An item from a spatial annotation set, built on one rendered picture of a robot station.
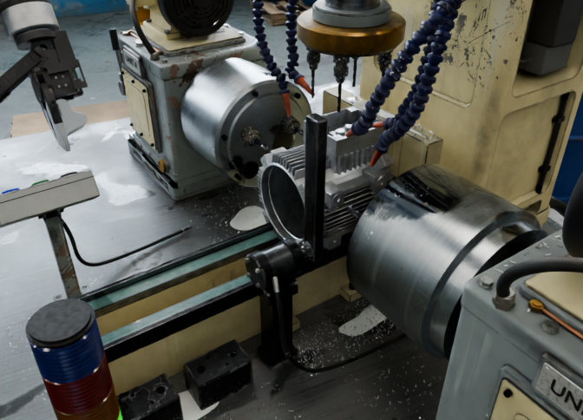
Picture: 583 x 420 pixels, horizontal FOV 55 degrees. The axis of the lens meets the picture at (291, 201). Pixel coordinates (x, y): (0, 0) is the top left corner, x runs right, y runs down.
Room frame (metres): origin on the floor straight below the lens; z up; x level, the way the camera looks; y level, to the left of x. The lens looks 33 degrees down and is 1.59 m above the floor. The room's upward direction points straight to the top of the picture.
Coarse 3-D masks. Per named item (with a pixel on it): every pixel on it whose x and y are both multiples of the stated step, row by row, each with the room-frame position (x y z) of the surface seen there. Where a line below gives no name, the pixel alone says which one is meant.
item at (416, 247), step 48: (384, 192) 0.70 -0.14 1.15; (432, 192) 0.67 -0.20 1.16; (480, 192) 0.68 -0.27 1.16; (384, 240) 0.63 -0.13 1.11; (432, 240) 0.60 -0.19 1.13; (480, 240) 0.58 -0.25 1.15; (528, 240) 0.60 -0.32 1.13; (384, 288) 0.60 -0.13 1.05; (432, 288) 0.55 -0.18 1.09; (432, 336) 0.54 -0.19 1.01
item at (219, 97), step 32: (224, 64) 1.20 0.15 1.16; (256, 64) 1.23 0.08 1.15; (192, 96) 1.15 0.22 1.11; (224, 96) 1.08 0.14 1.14; (256, 96) 1.07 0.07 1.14; (192, 128) 1.12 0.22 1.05; (224, 128) 1.04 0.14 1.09; (256, 128) 1.08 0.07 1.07; (288, 128) 1.09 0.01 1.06; (224, 160) 1.03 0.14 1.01; (256, 160) 1.07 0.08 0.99
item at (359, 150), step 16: (336, 112) 0.99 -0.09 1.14; (352, 112) 0.99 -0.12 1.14; (304, 128) 0.95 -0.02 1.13; (336, 128) 0.98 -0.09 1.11; (304, 144) 0.95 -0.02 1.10; (336, 144) 0.87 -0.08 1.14; (352, 144) 0.89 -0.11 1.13; (368, 144) 0.91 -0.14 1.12; (336, 160) 0.87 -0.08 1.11; (352, 160) 0.89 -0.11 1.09; (368, 160) 0.91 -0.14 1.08
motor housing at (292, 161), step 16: (272, 160) 0.89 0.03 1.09; (288, 160) 0.87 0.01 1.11; (304, 160) 0.87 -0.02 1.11; (272, 176) 0.94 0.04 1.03; (288, 176) 0.96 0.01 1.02; (304, 176) 0.85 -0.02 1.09; (336, 176) 0.87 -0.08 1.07; (352, 176) 0.88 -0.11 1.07; (272, 192) 0.94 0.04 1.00; (288, 192) 0.95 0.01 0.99; (352, 192) 0.85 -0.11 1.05; (368, 192) 0.86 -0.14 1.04; (272, 208) 0.92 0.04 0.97; (288, 208) 0.93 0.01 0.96; (304, 208) 0.94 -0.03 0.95; (352, 208) 0.84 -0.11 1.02; (272, 224) 0.89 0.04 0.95; (288, 224) 0.90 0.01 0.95; (304, 224) 0.90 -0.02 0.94; (336, 224) 0.82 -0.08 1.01; (352, 224) 0.85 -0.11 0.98
